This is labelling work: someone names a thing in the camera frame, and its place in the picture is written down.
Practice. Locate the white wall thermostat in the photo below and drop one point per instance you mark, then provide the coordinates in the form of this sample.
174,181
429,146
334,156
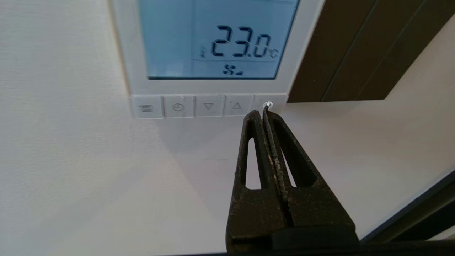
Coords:
177,42

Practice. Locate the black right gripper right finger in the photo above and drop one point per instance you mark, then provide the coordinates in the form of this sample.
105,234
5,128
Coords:
316,217

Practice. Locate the dark brown wall switch plate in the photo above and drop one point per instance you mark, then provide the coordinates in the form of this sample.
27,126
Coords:
355,53

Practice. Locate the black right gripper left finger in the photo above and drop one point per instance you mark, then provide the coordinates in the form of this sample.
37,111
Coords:
252,213

